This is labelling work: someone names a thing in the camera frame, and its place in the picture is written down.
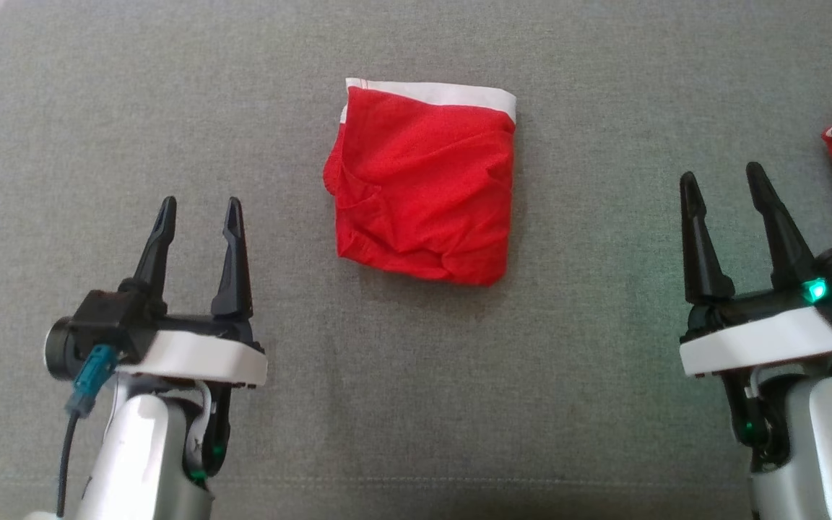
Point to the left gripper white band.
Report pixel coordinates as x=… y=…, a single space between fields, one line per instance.
x=199 y=357

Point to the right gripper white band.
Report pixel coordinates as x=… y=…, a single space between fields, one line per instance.
x=755 y=339

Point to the red shorts white stripe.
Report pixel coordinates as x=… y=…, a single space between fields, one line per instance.
x=423 y=188

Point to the left robot arm silver white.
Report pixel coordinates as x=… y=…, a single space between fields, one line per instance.
x=138 y=462

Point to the right robot arm silver white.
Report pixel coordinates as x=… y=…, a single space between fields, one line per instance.
x=820 y=455

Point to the grey sofa seat cushion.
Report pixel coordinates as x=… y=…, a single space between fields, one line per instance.
x=416 y=404

